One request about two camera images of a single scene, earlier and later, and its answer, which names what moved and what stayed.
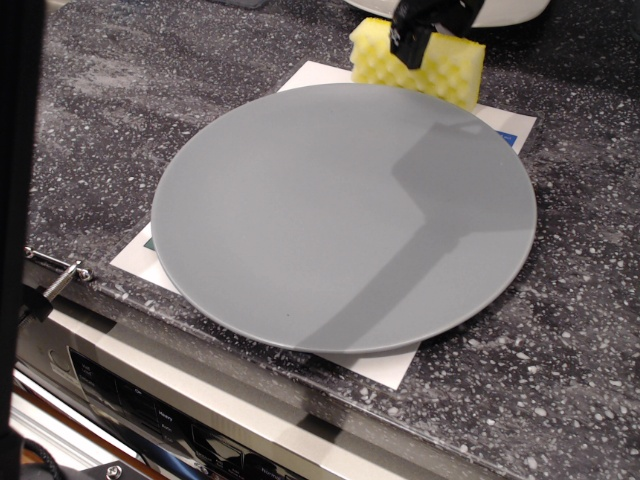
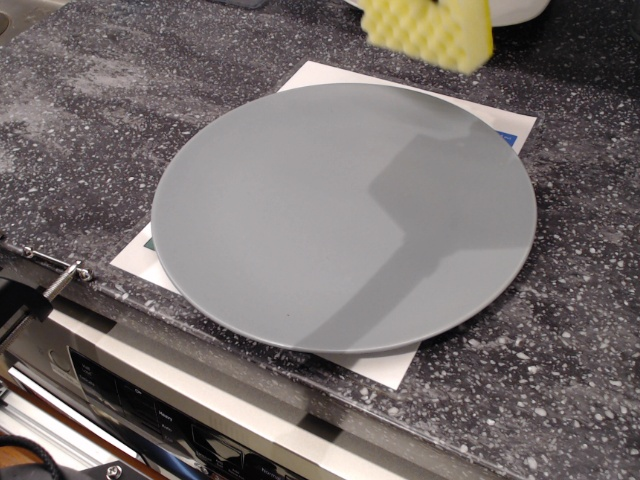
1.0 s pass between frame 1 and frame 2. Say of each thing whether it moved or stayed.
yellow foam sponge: moved
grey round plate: stayed
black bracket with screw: stayed
